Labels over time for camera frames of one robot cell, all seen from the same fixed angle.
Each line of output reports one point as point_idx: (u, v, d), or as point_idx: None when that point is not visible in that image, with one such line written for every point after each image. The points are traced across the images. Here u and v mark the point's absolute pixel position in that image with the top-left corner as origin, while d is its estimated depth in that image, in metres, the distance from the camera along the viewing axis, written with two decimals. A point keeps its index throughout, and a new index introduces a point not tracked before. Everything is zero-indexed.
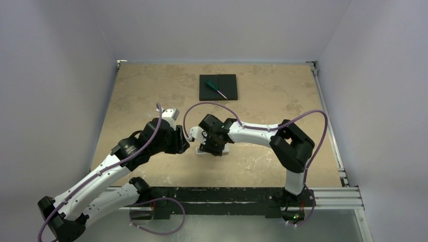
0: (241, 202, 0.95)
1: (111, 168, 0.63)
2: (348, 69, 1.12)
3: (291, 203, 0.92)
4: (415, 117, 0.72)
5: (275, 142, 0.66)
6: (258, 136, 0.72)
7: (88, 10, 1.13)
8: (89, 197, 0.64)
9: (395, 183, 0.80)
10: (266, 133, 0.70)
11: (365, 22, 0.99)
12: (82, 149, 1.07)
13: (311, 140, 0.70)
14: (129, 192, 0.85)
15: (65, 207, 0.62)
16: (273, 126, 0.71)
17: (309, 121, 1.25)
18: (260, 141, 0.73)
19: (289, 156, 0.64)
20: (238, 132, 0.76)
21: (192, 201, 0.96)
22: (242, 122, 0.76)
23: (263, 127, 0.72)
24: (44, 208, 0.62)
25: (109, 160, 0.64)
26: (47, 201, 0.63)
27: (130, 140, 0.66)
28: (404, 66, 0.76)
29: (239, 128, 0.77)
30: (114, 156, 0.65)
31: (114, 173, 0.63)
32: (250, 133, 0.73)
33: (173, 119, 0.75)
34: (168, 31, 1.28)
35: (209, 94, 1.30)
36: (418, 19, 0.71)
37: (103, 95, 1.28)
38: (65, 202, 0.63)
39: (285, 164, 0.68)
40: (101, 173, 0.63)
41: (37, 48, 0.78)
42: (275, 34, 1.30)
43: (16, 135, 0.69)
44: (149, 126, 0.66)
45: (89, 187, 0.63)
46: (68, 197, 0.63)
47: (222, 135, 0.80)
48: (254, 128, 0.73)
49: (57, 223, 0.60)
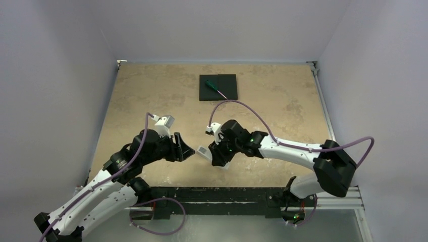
0: (241, 202, 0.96)
1: (102, 184, 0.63)
2: (348, 69, 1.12)
3: (291, 202, 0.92)
4: (415, 117, 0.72)
5: (319, 166, 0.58)
6: (296, 156, 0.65)
7: (88, 10, 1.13)
8: (84, 212, 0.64)
9: (395, 183, 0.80)
10: (307, 154, 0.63)
11: (365, 22, 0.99)
12: (82, 149, 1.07)
13: (353, 163, 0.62)
14: (127, 195, 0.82)
15: (59, 224, 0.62)
16: (315, 147, 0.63)
17: (309, 121, 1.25)
18: (298, 161, 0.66)
19: (334, 181, 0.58)
20: (272, 149, 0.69)
21: (192, 201, 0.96)
22: (277, 139, 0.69)
23: (303, 147, 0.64)
24: (40, 225, 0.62)
25: (102, 175, 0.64)
26: (43, 218, 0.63)
27: (123, 155, 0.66)
28: (405, 65, 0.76)
29: (273, 143, 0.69)
30: (106, 171, 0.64)
31: (105, 188, 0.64)
32: (287, 151, 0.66)
33: (166, 127, 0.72)
34: (168, 31, 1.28)
35: (209, 94, 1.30)
36: (418, 19, 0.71)
37: (103, 95, 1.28)
38: (59, 218, 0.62)
39: (325, 186, 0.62)
40: (93, 188, 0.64)
41: (37, 48, 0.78)
42: (275, 34, 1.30)
43: (16, 134, 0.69)
44: (136, 139, 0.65)
45: (82, 203, 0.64)
46: (61, 213, 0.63)
47: (251, 149, 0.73)
48: (291, 146, 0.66)
49: (53, 238, 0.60)
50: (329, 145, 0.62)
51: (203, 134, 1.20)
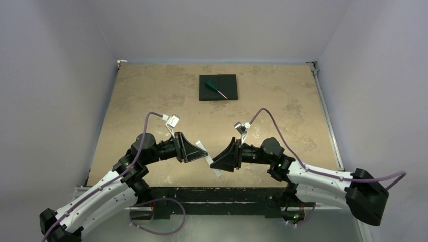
0: (241, 202, 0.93)
1: (111, 183, 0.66)
2: (348, 69, 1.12)
3: (291, 203, 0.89)
4: (415, 117, 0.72)
5: (352, 196, 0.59)
6: (327, 183, 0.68)
7: (88, 10, 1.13)
8: (91, 209, 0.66)
9: (395, 183, 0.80)
10: (337, 182, 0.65)
11: (365, 21, 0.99)
12: (82, 149, 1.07)
13: (385, 190, 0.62)
14: (127, 195, 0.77)
15: (66, 220, 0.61)
16: (346, 176, 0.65)
17: (309, 120, 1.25)
18: (328, 188, 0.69)
19: (367, 210, 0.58)
20: (301, 176, 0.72)
21: (192, 201, 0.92)
22: (306, 166, 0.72)
23: (334, 175, 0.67)
24: (46, 220, 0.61)
25: (110, 176, 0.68)
26: (49, 214, 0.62)
27: (129, 158, 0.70)
28: (405, 65, 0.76)
29: (302, 170, 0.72)
30: (115, 172, 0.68)
31: (114, 187, 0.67)
32: (315, 178, 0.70)
33: (170, 126, 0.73)
34: (168, 31, 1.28)
35: (209, 94, 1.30)
36: (419, 18, 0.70)
37: (103, 95, 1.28)
38: (66, 214, 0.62)
39: (357, 214, 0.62)
40: (102, 187, 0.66)
41: (37, 47, 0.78)
42: (275, 34, 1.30)
43: (17, 134, 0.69)
44: (134, 146, 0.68)
45: (91, 201, 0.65)
46: (69, 209, 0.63)
47: (278, 175, 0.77)
48: (322, 174, 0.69)
49: (58, 235, 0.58)
50: (361, 175, 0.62)
51: (203, 135, 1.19)
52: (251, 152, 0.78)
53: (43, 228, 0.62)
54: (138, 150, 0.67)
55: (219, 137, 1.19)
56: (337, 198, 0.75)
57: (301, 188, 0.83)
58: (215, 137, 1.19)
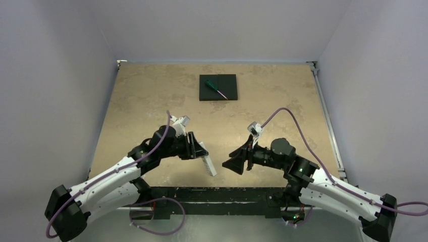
0: (241, 202, 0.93)
1: (128, 167, 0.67)
2: (348, 69, 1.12)
3: (291, 203, 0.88)
4: (415, 117, 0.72)
5: (380, 223, 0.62)
6: (355, 203, 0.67)
7: (88, 10, 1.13)
8: (104, 191, 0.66)
9: (395, 183, 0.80)
10: (368, 204, 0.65)
11: (365, 21, 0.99)
12: (82, 149, 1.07)
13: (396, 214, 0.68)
14: (130, 190, 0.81)
15: (82, 197, 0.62)
16: (376, 200, 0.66)
17: (309, 121, 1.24)
18: (350, 205, 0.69)
19: (388, 236, 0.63)
20: (326, 188, 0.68)
21: (191, 201, 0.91)
22: (334, 180, 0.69)
23: (365, 197, 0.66)
24: (58, 197, 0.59)
25: (126, 160, 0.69)
26: (63, 190, 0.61)
27: (144, 147, 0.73)
28: (405, 65, 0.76)
29: (329, 182, 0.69)
30: (130, 158, 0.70)
31: (129, 173, 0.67)
32: (342, 194, 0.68)
33: (181, 126, 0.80)
34: (168, 31, 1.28)
35: (209, 94, 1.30)
36: (419, 18, 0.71)
37: (103, 96, 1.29)
38: (82, 191, 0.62)
39: (370, 234, 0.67)
40: (119, 170, 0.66)
41: (37, 47, 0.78)
42: (275, 34, 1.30)
43: (17, 133, 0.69)
44: (157, 134, 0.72)
45: (106, 182, 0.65)
46: (86, 187, 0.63)
47: (296, 178, 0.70)
48: (352, 191, 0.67)
49: (70, 213, 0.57)
50: (388, 200, 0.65)
51: (203, 134, 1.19)
52: (263, 155, 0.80)
53: (52, 205, 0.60)
54: (161, 138, 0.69)
55: (219, 137, 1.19)
56: (348, 211, 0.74)
57: (308, 194, 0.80)
58: (215, 137, 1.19)
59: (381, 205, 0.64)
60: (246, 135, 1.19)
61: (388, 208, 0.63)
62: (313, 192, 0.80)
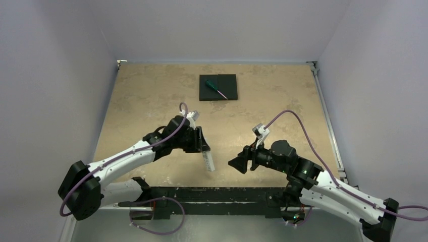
0: (241, 202, 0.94)
1: (145, 149, 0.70)
2: (349, 69, 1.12)
3: (291, 203, 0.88)
4: (415, 117, 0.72)
5: (383, 227, 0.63)
6: (358, 206, 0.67)
7: (88, 10, 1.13)
8: (120, 171, 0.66)
9: (395, 183, 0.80)
10: (371, 209, 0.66)
11: (365, 21, 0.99)
12: (82, 149, 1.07)
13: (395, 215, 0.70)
14: (134, 185, 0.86)
15: (100, 173, 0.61)
16: (379, 204, 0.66)
17: (309, 120, 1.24)
18: (353, 208, 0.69)
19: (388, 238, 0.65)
20: (330, 191, 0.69)
21: (192, 201, 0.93)
22: (339, 183, 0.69)
23: (368, 201, 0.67)
24: (77, 173, 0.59)
25: (142, 143, 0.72)
26: (82, 166, 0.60)
27: (158, 133, 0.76)
28: (405, 66, 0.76)
29: (333, 185, 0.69)
30: (145, 141, 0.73)
31: (146, 154, 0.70)
32: (346, 198, 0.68)
33: (193, 120, 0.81)
34: (168, 31, 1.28)
35: (209, 94, 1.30)
36: (419, 18, 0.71)
37: (102, 95, 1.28)
38: (100, 168, 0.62)
39: (370, 236, 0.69)
40: (135, 151, 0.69)
41: (37, 47, 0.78)
42: (275, 34, 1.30)
43: (17, 133, 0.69)
44: (173, 122, 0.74)
45: (123, 162, 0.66)
46: (104, 164, 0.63)
47: (301, 180, 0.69)
48: (355, 195, 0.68)
49: (88, 187, 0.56)
50: (391, 204, 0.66)
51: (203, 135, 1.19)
52: (266, 155, 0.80)
53: (70, 181, 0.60)
54: (178, 126, 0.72)
55: (219, 137, 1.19)
56: (348, 213, 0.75)
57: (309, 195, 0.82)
58: (215, 137, 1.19)
59: (384, 209, 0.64)
60: (246, 135, 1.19)
61: (391, 213, 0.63)
62: (314, 192, 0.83)
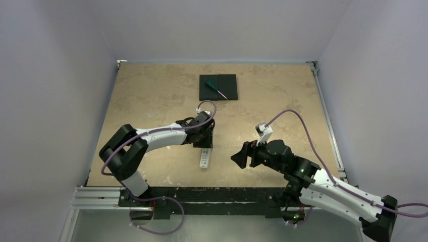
0: (241, 202, 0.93)
1: (179, 129, 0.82)
2: (348, 69, 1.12)
3: (291, 203, 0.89)
4: (415, 117, 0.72)
5: (382, 225, 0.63)
6: (356, 204, 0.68)
7: (88, 10, 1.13)
8: (158, 142, 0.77)
9: (395, 183, 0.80)
10: (368, 206, 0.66)
11: (365, 21, 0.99)
12: (82, 149, 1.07)
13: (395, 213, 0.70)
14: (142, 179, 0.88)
15: (147, 137, 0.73)
16: (377, 201, 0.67)
17: (309, 120, 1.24)
18: (351, 205, 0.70)
19: (388, 236, 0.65)
20: (327, 189, 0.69)
21: (191, 201, 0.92)
22: (336, 181, 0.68)
23: (366, 198, 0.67)
24: (125, 133, 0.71)
25: (176, 125, 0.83)
26: (129, 128, 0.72)
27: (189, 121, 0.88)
28: (405, 66, 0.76)
29: (330, 183, 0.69)
30: (177, 124, 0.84)
31: (179, 133, 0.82)
32: (343, 195, 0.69)
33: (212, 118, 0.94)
34: (168, 31, 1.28)
35: (209, 94, 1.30)
36: (418, 18, 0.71)
37: (102, 96, 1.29)
38: (147, 133, 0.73)
39: (369, 234, 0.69)
40: (172, 129, 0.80)
41: (37, 48, 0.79)
42: (275, 34, 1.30)
43: (16, 133, 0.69)
44: (202, 114, 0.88)
45: (162, 135, 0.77)
46: (150, 131, 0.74)
47: (298, 178, 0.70)
48: (353, 192, 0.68)
49: (138, 146, 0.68)
50: (389, 201, 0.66)
51: None
52: (265, 153, 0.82)
53: (118, 139, 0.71)
54: (208, 117, 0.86)
55: (219, 138, 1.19)
56: (348, 212, 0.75)
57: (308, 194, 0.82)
58: (215, 137, 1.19)
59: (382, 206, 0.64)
60: (246, 135, 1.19)
61: (389, 210, 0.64)
62: (314, 191, 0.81)
